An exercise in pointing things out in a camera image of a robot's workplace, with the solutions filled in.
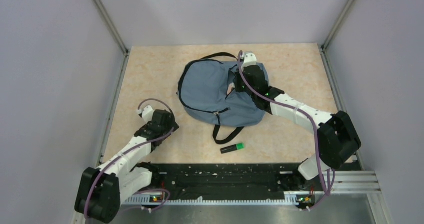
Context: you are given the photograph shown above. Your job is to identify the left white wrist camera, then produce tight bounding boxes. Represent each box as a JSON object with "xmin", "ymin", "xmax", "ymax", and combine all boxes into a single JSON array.
[{"xmin": 136, "ymin": 105, "xmax": 155, "ymax": 122}]

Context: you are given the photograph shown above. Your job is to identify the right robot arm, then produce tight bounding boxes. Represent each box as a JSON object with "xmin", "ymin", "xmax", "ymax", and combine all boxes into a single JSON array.
[{"xmin": 234, "ymin": 65, "xmax": 362, "ymax": 190}]

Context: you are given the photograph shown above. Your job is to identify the blue student backpack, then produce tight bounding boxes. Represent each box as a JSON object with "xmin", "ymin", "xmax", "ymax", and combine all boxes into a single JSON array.
[{"xmin": 177, "ymin": 52, "xmax": 266, "ymax": 145}]

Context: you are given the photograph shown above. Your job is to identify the purple cable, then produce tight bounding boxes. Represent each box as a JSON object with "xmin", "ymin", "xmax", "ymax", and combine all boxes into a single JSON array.
[
  {"xmin": 83, "ymin": 98, "xmax": 176, "ymax": 221},
  {"xmin": 237, "ymin": 50, "xmax": 336, "ymax": 212}
]

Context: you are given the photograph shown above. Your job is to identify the green highlighter pen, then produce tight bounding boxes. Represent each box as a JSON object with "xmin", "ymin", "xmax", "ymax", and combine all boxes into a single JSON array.
[{"xmin": 220, "ymin": 142, "xmax": 245, "ymax": 154}]

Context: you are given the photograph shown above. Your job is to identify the aluminium frame rail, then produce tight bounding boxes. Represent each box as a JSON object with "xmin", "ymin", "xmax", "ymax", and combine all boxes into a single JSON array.
[{"xmin": 71, "ymin": 171, "xmax": 392, "ymax": 224}]

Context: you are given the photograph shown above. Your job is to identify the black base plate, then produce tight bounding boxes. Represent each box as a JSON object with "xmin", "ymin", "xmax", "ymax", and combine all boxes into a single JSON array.
[{"xmin": 139, "ymin": 162, "xmax": 323, "ymax": 201}]

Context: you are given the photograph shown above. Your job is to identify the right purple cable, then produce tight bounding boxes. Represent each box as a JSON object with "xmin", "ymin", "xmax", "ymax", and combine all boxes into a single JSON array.
[{"xmin": 237, "ymin": 50, "xmax": 336, "ymax": 212}]

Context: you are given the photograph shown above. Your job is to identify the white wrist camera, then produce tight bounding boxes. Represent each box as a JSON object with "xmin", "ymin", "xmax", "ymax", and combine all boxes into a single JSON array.
[
  {"xmin": 240, "ymin": 51, "xmax": 257, "ymax": 71},
  {"xmin": 136, "ymin": 105, "xmax": 155, "ymax": 122}
]

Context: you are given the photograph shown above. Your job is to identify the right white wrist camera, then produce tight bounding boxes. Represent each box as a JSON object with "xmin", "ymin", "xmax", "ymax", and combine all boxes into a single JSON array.
[{"xmin": 240, "ymin": 51, "xmax": 257, "ymax": 71}]

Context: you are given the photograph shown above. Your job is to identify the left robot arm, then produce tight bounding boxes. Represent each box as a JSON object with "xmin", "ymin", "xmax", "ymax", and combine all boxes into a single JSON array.
[{"xmin": 74, "ymin": 105, "xmax": 179, "ymax": 224}]

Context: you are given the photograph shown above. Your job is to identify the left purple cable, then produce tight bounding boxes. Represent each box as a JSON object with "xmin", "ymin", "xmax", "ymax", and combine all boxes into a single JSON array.
[{"xmin": 83, "ymin": 98, "xmax": 176, "ymax": 221}]

